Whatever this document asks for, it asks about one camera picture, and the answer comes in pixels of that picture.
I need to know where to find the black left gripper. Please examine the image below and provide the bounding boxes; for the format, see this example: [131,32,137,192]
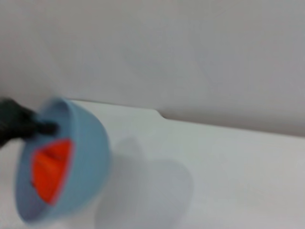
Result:
[0,97,59,150]

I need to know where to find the blue bowl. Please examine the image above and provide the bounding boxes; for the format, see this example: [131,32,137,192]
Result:
[13,96,112,225]

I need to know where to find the orange fruit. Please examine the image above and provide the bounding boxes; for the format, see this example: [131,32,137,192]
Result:
[30,139,73,206]

